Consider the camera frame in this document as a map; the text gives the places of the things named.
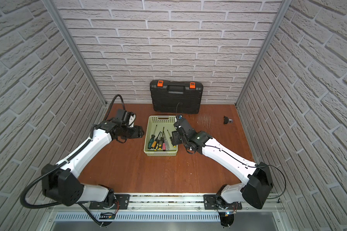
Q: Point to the orange handled black screwdriver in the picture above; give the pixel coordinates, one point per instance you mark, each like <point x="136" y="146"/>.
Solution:
<point x="156" y="147"/>

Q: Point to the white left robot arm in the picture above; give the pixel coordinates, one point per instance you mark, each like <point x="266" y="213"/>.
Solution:
<point x="61" y="182"/>

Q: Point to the black yellow dotted screwdriver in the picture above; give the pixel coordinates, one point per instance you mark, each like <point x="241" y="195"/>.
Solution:
<point x="161" y="140"/>

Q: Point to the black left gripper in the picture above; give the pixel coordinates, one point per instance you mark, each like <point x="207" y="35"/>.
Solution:
<point x="133" y="133"/>

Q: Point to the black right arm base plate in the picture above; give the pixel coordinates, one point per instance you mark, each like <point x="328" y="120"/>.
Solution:
<point x="214" y="201"/>

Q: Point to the green black screwdriver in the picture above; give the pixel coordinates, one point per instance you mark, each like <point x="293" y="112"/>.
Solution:
<point x="151" y="141"/>

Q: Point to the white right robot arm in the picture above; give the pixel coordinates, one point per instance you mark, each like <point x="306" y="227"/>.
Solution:
<point x="256" y="180"/>

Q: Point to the black yellow small screwdriver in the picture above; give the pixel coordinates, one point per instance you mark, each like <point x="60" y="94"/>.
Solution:
<point x="154" y="140"/>

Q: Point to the black plastic tool case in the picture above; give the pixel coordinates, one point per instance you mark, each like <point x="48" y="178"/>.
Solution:
<point x="176" y="96"/>

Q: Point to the small clear tester screwdriver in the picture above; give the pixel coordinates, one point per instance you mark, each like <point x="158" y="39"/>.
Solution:
<point x="167" y="144"/>

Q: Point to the aluminium corner frame post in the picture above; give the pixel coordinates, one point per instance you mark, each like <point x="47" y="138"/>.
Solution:
<point x="65" y="32"/>

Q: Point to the aluminium front rail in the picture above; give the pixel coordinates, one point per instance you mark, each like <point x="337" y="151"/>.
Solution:
<point x="163" y="207"/>

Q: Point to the right aluminium corner post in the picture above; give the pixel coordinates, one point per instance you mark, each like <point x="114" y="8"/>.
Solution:
<point x="265" y="46"/>

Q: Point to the light green perforated bin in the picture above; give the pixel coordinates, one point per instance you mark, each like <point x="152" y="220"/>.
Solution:
<point x="166" y="121"/>

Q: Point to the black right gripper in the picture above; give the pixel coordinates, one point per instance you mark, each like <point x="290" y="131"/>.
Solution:
<point x="175" y="135"/>

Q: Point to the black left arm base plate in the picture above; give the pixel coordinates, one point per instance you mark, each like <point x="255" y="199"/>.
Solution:
<point x="121" y="199"/>

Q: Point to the pink handled screwdriver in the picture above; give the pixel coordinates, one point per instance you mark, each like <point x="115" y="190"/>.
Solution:
<point x="164" y="143"/>

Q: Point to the small black round object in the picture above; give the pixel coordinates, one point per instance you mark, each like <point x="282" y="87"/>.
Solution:
<point x="227" y="120"/>

